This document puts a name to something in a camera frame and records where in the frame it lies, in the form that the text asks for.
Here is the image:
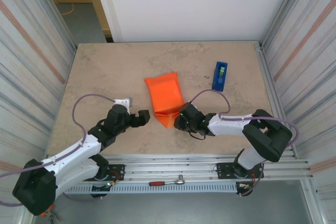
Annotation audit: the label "blue tape dispenser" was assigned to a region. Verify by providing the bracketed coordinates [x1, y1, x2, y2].
[211, 61, 228, 92]

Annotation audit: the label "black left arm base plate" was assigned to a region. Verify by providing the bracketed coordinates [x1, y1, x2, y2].
[86, 164, 125, 182]

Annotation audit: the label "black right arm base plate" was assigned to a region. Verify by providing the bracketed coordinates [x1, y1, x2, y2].
[216, 162, 264, 180]

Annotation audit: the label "aluminium side rail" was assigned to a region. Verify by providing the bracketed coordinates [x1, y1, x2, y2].
[253, 40, 299, 159]

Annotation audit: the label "grey slotted cable duct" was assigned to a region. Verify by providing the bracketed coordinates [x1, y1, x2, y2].
[62, 183, 238, 195]

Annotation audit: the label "white door frame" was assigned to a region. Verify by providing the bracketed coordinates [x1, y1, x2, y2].
[91, 0, 124, 43]

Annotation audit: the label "orange floor cable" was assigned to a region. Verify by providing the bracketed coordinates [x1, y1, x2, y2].
[60, 3, 76, 16]

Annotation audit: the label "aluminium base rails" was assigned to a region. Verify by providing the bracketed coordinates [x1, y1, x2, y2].
[28, 153, 314, 184]

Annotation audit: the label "orange wrapping paper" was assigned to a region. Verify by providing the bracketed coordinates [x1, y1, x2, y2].
[144, 71, 184, 130]

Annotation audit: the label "red-handled ratchet wrench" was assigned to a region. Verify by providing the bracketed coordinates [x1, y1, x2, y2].
[149, 174, 186, 187]

